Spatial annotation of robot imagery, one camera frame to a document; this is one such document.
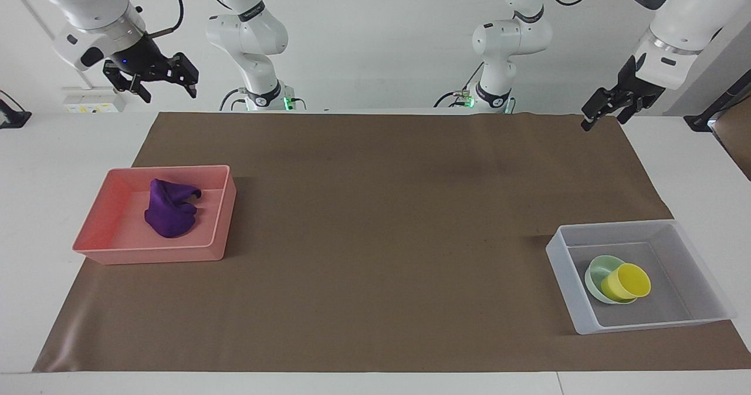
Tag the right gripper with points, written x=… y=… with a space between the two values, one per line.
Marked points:
x=139 y=59

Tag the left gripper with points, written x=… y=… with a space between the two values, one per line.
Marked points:
x=640 y=87

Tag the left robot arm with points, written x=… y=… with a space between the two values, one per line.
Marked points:
x=509 y=34

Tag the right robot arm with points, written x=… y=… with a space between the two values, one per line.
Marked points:
x=249 y=25

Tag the pink plastic box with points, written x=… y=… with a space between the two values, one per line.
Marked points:
x=126 y=239

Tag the translucent white plastic box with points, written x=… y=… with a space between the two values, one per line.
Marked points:
x=680 y=301

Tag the purple cloth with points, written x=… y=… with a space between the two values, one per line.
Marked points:
x=170 y=210

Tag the light green bowl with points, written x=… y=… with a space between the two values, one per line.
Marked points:
x=597 y=272

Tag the yellow cup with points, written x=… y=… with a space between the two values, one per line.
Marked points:
x=628 y=282

